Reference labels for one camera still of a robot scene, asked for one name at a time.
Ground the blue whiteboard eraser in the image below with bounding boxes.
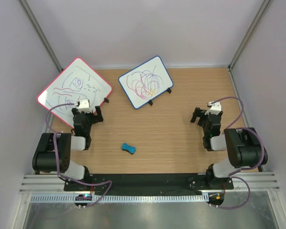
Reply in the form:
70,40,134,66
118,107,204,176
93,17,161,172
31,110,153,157
121,143,136,155

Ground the blue framed whiteboard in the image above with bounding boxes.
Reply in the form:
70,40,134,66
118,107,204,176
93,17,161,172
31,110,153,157
118,55,174,109

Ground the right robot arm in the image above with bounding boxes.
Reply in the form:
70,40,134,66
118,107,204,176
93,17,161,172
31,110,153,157
189,107,267,190

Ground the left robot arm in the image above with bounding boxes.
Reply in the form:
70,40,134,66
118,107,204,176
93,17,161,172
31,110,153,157
32,106,103,191

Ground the pink framed whiteboard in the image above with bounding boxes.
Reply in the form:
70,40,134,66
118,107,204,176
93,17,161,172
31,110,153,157
37,58,112,127

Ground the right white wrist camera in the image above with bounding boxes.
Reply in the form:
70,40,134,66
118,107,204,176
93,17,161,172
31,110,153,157
204,101,222,115

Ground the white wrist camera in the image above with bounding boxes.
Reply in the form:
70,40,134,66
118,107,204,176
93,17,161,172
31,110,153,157
204,101,222,115
76,99,92,113

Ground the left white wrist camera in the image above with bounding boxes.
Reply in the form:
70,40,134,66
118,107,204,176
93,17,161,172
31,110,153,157
76,99,92,113

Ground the blue board wire stand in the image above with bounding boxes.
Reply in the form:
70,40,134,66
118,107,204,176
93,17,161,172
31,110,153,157
148,88,172,106

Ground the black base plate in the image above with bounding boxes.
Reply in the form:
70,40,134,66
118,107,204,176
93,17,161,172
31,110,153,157
63,173,235,192

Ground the aluminium rail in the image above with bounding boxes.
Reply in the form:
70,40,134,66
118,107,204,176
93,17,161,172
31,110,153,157
19,172,280,194

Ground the slotted cable duct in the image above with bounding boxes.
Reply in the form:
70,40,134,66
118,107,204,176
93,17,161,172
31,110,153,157
30,193,209,204

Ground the left corner aluminium post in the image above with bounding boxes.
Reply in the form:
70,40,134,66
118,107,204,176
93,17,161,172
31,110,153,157
19,0,63,72

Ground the corner aluminium post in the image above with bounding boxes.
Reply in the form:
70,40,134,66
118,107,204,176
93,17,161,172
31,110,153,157
19,0,63,72
228,0,273,72

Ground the right corner aluminium post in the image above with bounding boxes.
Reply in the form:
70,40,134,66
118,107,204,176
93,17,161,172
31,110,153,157
228,0,273,72

